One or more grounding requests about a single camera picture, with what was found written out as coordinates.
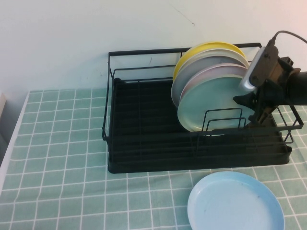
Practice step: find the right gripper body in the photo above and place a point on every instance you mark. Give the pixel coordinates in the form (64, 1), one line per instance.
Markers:
(271, 95)

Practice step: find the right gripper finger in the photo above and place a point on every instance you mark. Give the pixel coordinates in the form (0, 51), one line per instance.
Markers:
(260, 116)
(244, 100)

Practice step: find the teal green plate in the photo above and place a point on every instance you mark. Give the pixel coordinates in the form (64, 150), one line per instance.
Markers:
(211, 95)

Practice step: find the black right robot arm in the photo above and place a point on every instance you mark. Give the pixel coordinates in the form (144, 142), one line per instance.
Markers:
(298, 86)

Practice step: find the pink plate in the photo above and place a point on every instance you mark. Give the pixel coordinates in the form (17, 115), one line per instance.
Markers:
(211, 72)

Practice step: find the white plate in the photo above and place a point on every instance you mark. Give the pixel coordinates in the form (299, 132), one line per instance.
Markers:
(216, 52)

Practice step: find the grey plate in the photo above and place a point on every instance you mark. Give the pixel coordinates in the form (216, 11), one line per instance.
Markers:
(192, 72)

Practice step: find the yellow plate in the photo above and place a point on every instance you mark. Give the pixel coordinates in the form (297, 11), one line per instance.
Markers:
(192, 51)

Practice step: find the light blue plate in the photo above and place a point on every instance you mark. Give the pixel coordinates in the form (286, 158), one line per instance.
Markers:
(235, 203)

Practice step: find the green checkered tablecloth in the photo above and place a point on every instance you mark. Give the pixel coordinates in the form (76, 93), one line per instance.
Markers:
(60, 143)

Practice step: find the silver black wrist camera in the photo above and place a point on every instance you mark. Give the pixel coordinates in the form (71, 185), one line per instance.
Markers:
(261, 67)

